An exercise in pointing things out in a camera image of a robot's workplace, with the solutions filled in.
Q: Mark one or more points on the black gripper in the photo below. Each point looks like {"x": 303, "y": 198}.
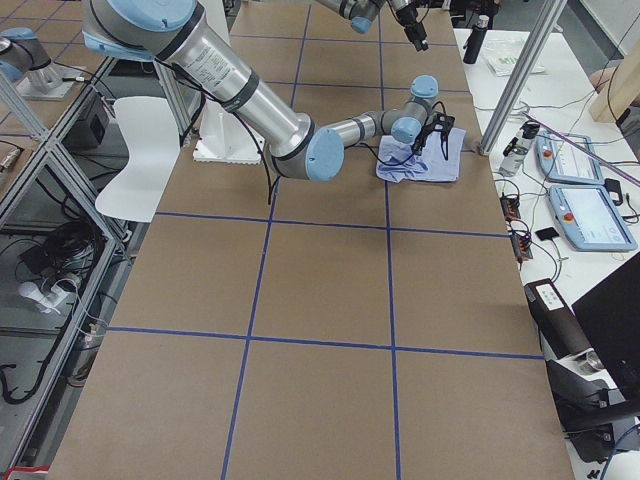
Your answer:
{"x": 423, "y": 135}
{"x": 409, "y": 18}

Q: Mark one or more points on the light blue striped shirt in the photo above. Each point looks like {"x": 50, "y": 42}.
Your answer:
{"x": 397, "y": 163}

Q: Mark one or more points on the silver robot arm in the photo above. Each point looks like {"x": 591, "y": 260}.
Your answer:
{"x": 362, "y": 13}
{"x": 177, "y": 34}

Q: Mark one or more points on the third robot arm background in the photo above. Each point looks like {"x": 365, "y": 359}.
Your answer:
{"x": 24, "y": 61}

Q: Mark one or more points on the black drinking bottle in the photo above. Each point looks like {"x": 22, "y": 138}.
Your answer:
{"x": 475, "y": 40}

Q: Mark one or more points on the white paper bag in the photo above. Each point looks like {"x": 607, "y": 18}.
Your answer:
{"x": 502, "y": 55}

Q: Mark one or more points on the clear plastic bottle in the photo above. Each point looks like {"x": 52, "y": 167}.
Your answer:
{"x": 518, "y": 148}

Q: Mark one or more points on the orange circuit board upper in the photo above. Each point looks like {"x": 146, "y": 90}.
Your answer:
{"x": 510, "y": 207}

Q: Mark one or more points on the orange circuit board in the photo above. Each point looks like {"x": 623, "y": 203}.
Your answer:
{"x": 521, "y": 245}
{"x": 510, "y": 207}

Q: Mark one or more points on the orange circuit board lower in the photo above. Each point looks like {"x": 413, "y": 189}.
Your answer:
{"x": 521, "y": 245}

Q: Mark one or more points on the upper teach pendant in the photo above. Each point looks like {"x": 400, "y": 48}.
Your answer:
{"x": 561, "y": 162}

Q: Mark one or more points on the teach pendant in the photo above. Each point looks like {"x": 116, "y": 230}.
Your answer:
{"x": 589, "y": 219}
{"x": 561, "y": 162}

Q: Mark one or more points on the lower teach pendant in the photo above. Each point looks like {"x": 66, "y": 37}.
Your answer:
{"x": 589, "y": 219}

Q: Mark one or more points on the black monitor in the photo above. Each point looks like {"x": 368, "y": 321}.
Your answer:
{"x": 608, "y": 314}

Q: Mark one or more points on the white plastic chair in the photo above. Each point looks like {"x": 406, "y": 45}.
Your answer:
{"x": 152, "y": 139}

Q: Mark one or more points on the white power strip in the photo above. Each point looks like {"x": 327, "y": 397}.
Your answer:
{"x": 45, "y": 303}

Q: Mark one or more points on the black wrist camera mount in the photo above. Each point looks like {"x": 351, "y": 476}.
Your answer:
{"x": 442, "y": 125}

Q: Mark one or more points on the aluminium frame post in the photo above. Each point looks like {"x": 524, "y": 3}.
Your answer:
{"x": 530, "y": 53}

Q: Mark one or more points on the white camera pillar base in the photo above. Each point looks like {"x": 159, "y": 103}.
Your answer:
{"x": 222, "y": 138}

